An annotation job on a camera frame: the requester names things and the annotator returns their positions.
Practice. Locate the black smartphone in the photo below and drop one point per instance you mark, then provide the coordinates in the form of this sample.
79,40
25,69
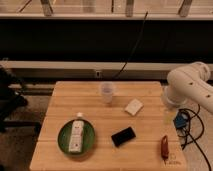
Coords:
123,136

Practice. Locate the white plastic bottle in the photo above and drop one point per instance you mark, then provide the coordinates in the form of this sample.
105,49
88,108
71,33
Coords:
76,136

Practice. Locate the white sponge block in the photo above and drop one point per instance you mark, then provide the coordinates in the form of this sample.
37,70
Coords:
133,107

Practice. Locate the blue box on floor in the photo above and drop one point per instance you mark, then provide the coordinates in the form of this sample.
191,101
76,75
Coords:
179,121

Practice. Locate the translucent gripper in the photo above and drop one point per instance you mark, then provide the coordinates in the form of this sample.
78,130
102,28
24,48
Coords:
169,115

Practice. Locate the black office chair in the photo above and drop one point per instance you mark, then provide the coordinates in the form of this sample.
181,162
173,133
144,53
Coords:
11,88

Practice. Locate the green plate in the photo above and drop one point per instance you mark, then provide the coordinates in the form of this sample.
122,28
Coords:
88,142

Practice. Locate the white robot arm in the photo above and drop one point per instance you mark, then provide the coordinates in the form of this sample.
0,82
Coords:
187,82

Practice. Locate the translucent plastic cup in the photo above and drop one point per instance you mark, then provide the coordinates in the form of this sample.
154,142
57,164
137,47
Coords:
107,90

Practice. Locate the white wall outlet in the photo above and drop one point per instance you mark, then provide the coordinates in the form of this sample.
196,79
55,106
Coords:
98,74

